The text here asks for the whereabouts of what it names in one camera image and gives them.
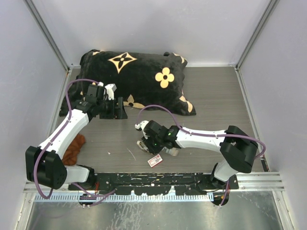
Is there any red white staple box sleeve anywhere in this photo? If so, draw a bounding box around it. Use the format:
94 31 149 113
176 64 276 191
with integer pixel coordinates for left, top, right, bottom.
147 154 163 168

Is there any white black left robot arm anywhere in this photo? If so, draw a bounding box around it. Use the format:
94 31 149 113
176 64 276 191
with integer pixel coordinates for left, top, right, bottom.
25 82 128 189

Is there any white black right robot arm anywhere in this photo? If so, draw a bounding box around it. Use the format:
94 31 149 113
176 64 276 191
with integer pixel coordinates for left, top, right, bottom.
135 120 258 188

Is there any black floral pattern pillow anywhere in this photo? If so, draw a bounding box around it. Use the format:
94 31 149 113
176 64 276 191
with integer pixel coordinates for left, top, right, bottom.
68 49 196 116

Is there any brown crumpled cloth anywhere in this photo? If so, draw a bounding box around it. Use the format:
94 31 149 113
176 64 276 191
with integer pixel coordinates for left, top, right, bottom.
62 134 86 166

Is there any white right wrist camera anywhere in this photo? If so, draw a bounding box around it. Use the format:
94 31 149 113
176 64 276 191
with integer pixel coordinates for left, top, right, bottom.
134 120 149 131

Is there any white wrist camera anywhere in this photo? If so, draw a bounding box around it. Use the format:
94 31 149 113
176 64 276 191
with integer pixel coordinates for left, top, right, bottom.
134 120 149 131
105 83 117 100

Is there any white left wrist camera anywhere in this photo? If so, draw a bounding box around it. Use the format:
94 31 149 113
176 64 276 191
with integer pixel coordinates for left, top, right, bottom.
105 83 117 100

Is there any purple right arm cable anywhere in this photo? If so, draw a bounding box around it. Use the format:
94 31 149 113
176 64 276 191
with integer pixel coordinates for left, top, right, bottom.
135 104 267 159

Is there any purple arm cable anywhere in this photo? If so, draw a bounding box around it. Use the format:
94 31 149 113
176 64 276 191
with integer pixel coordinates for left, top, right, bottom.
135 104 267 159
33 79 104 200

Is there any white slotted cable duct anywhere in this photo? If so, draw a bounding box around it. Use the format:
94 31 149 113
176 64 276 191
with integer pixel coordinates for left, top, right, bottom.
34 193 214 203

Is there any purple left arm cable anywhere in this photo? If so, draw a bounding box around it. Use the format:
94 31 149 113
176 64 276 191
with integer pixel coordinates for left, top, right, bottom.
33 79 104 200

